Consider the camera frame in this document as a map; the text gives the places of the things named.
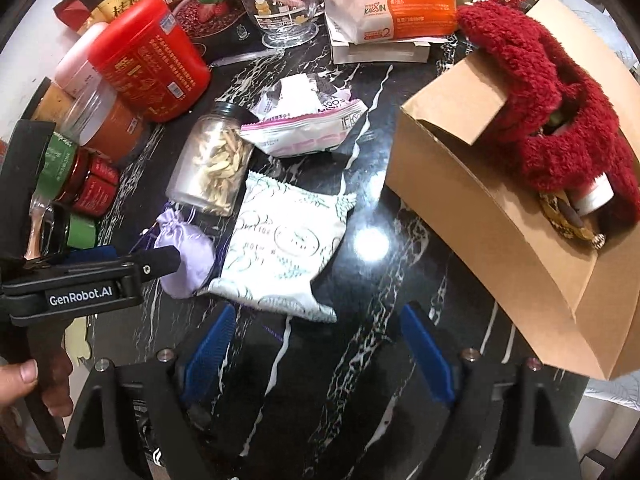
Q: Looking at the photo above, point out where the black gold oat bag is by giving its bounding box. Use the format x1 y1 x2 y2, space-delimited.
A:
52 0 241 61

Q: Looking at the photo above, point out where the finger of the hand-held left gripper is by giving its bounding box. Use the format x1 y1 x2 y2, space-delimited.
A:
55 244 117 264
115 246 182 303

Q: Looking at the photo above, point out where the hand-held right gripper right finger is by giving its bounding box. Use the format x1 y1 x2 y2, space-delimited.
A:
400 303 583 480

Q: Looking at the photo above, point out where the pink lidded jar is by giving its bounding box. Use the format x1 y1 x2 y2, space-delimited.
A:
54 22 108 96

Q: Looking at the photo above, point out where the red canister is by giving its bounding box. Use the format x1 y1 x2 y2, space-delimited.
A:
87 0 211 123

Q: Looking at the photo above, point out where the brown cardboard box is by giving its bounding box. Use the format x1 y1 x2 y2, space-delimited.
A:
385 0 640 381

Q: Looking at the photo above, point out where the person's left hand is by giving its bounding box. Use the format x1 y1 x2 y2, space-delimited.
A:
0 345 75 418

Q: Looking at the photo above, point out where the printed glass cup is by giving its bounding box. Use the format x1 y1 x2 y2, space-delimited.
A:
231 0 326 51

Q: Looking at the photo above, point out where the green label sauce jar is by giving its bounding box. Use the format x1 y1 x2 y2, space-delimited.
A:
37 132 79 197

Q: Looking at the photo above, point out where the white pink snack packet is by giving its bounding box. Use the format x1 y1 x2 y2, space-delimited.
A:
240 99 369 157

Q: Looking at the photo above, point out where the clear jar with orange powder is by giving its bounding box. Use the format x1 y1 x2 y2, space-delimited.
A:
60 82 151 163

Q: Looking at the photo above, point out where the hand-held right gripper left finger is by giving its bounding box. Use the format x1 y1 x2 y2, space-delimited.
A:
57 304 237 480

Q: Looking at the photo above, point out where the crumpled white wrapper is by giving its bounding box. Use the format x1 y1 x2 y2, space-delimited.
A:
250 72 353 122

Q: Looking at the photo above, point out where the red label sauce jar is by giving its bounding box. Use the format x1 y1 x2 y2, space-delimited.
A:
70 147 121 218

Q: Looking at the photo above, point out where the orange white paper bag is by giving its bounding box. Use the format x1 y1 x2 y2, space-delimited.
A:
320 0 461 43

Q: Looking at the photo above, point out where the purple drawstring pouch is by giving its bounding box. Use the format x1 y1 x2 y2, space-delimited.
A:
152 208 217 298

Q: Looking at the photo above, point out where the green jar with black lid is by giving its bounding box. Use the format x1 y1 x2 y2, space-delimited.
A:
42 207 97 251

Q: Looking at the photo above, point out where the brown jar with black lid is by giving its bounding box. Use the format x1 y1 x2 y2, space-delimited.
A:
30 77 76 122

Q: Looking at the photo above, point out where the flat white box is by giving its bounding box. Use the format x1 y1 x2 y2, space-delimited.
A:
330 35 441 65

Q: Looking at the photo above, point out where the glass jar of dried slices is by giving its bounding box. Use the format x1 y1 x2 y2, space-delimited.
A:
165 101 256 217

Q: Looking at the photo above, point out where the white green printed packet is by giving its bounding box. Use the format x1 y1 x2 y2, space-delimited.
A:
207 170 358 323

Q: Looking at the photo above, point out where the black marble desktop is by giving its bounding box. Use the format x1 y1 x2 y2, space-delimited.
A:
90 35 591 480

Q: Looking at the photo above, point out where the black gold patterned headband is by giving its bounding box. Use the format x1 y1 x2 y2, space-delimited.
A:
539 192 607 249

